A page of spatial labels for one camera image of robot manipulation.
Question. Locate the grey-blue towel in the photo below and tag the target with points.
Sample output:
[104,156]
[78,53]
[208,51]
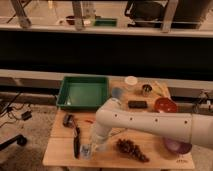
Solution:
[86,151]

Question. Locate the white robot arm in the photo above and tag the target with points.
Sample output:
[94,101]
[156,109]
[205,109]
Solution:
[190,128]

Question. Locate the red bowl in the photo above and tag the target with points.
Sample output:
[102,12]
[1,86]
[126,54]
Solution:
[165,105]

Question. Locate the purple bowl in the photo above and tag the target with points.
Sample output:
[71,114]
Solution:
[177,147]

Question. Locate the blue plastic cup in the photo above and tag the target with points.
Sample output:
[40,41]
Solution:
[117,92]

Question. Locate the white round lid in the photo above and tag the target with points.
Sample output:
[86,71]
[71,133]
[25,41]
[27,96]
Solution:
[131,80]

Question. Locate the green plastic tray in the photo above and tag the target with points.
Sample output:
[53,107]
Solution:
[83,92]

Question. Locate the black rectangular block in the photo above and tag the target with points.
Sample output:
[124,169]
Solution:
[137,104]

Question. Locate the small metal cup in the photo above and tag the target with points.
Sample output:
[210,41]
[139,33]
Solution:
[146,90]

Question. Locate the orange carrot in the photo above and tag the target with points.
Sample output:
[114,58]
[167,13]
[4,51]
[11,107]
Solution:
[90,121]

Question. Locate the yellow corn toy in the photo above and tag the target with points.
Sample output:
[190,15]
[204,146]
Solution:
[160,88]

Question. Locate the wooden table board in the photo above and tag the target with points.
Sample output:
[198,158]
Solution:
[59,151]

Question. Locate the bunch of dark grapes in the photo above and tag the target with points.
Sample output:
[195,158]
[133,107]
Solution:
[128,147]

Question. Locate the black power adapter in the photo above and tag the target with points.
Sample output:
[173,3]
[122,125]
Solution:
[26,115]

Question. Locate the black office chair base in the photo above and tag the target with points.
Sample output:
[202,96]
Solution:
[19,139]

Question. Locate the black handled knife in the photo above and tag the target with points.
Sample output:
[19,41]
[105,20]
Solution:
[76,142]

